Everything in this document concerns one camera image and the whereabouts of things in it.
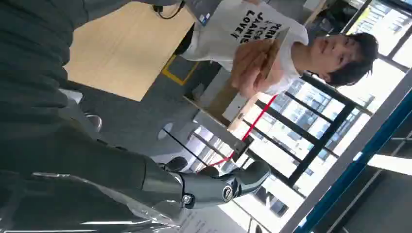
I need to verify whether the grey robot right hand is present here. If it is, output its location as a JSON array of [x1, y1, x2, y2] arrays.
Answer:
[[0, 111, 272, 233]]

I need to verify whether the red barrier belt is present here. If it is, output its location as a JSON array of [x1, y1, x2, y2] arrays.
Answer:
[[208, 94, 279, 167]]

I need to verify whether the person's left hand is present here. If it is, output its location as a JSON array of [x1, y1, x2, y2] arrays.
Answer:
[[243, 63, 285, 99]]

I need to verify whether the yellow floor tape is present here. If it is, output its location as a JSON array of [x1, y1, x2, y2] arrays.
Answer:
[[161, 54, 201, 86]]

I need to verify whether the person's right hand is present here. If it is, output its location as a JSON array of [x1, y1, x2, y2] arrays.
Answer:
[[230, 38, 278, 89]]

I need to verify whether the black window frame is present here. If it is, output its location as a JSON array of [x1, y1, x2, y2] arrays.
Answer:
[[241, 72, 374, 189]]

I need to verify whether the black laptop power cable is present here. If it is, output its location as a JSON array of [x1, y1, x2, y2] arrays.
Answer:
[[152, 0, 187, 20]]

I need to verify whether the grey laptop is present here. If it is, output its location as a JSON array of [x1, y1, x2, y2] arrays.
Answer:
[[185, 0, 223, 26]]

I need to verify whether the blue and white beam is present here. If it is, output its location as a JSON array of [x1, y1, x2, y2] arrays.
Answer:
[[280, 69, 412, 233]]

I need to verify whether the person in white printed shirt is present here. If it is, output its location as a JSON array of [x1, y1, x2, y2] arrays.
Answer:
[[180, 0, 380, 100]]

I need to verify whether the round stanchion base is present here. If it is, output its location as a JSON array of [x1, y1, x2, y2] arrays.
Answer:
[[157, 121, 174, 141]]

